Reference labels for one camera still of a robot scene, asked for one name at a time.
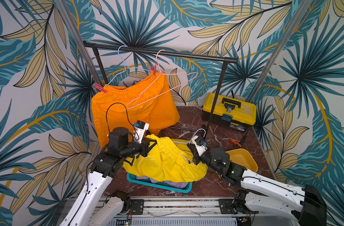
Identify orange handled screwdriver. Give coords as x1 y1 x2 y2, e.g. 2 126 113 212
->
220 131 242 148

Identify purple shorts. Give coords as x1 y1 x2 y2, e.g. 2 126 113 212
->
136 176 188 189

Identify black handled screwdriver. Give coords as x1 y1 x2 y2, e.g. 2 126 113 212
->
240 129 251 145

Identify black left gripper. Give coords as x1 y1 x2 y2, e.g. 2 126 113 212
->
121 137 159 159

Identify pink wire hanger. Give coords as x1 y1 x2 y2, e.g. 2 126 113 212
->
126 49 198 110

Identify red clothespin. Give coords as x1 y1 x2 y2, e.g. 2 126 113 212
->
152 65 157 75

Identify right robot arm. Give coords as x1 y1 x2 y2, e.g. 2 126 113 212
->
188 144 327 226

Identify yellow plastic tray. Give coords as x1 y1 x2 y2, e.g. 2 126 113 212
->
226 148 258 173

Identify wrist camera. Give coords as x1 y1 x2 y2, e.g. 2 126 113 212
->
190 136 208 156
133 120 149 143

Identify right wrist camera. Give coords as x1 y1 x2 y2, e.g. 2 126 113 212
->
190 136 208 156

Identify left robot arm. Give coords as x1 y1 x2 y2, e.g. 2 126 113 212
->
61 121 157 226

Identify yellow black plastic toolbox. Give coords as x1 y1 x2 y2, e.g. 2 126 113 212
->
202 93 256 132

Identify teal plastic basket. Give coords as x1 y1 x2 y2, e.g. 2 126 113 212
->
126 173 192 194

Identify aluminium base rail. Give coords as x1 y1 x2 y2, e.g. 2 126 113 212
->
58 196 274 226

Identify black clothes rack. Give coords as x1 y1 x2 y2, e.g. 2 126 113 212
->
83 40 239 139

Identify orange shorts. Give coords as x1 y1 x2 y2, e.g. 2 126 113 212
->
91 72 180 147

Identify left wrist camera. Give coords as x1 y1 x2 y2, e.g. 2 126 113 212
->
133 120 149 143

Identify blue wire hanger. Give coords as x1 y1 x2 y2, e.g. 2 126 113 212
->
105 45 151 86

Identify pink clothespin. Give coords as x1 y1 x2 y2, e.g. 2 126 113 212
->
94 83 107 93

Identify yellow shorts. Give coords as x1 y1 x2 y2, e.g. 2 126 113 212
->
123 135 208 183

